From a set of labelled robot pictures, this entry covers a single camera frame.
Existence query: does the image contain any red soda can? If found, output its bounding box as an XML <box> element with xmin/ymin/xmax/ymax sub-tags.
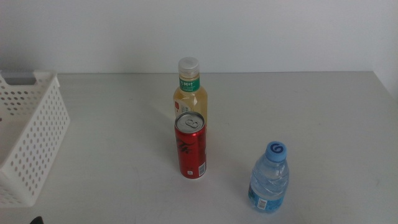
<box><xmin>174</xmin><ymin>111</ymin><xmax>208</xmax><ymax>180</ymax></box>

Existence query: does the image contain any white perforated plastic basket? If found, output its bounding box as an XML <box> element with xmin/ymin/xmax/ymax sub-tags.
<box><xmin>0</xmin><ymin>70</ymin><xmax>71</xmax><ymax>208</ymax></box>

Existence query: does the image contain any yellow tea bottle green label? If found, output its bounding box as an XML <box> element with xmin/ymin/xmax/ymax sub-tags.
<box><xmin>172</xmin><ymin>57</ymin><xmax>208</xmax><ymax>131</ymax></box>

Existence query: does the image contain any small water bottle blue cap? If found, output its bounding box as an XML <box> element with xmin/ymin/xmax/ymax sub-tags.
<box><xmin>248</xmin><ymin>141</ymin><xmax>290</xmax><ymax>214</ymax></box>

